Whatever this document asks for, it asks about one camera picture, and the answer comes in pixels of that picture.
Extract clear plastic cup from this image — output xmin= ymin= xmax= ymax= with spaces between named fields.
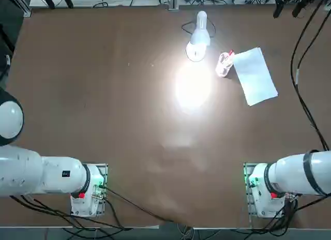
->
xmin=216 ymin=51 xmax=236 ymax=78

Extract thick black cable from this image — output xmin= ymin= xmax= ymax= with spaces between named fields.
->
xmin=294 ymin=7 xmax=331 ymax=151
xmin=290 ymin=0 xmax=330 ymax=151

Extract black lamp power cable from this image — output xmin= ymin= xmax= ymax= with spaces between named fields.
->
xmin=181 ymin=17 xmax=217 ymax=40

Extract black stand legs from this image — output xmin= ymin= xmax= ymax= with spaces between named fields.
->
xmin=33 ymin=0 xmax=74 ymax=9

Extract black base cable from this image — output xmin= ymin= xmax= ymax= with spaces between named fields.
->
xmin=103 ymin=185 xmax=176 ymax=224

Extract white gooseneck desk lamp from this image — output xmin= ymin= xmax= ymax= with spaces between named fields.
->
xmin=185 ymin=10 xmax=212 ymax=62

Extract white paper sheets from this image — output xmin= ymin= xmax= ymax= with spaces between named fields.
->
xmin=232 ymin=46 xmax=279 ymax=107

